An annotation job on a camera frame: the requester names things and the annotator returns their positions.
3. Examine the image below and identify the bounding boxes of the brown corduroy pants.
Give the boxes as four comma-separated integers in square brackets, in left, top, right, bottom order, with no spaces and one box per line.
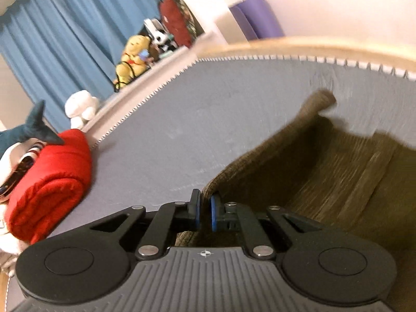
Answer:
[175,89,416,312]

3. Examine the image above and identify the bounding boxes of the white beige folded blanket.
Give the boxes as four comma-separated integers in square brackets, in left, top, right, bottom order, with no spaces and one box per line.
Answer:
[0,201,29,277]

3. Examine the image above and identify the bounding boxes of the red folded blanket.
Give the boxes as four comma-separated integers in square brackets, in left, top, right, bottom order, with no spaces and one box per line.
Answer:
[4,129,92,244]

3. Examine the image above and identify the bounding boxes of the blue shark plush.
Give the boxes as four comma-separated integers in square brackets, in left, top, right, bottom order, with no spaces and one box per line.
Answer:
[1,100,64,203]

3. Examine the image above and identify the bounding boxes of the white plush toy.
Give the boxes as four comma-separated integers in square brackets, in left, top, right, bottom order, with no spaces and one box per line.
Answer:
[64,89,99,130]

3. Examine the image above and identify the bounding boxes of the grey bed sheet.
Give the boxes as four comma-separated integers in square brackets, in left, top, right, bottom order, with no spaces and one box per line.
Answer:
[13,59,415,311]

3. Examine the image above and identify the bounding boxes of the yellow bear plush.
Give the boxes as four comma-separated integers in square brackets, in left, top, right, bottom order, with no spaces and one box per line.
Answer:
[113,35,151,92]

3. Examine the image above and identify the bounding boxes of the blue curtain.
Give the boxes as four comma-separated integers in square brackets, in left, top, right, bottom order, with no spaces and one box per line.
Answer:
[1,0,161,131]

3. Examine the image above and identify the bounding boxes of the purple yoga mat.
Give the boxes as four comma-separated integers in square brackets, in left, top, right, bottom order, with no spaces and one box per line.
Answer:
[229,0,285,41]

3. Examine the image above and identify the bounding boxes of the dark red cushion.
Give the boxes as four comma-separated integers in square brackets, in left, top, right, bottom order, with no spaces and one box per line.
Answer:
[158,0,204,48]

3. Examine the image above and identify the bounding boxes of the wooden bed frame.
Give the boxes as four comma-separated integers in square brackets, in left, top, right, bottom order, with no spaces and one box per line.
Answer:
[198,36,415,81]

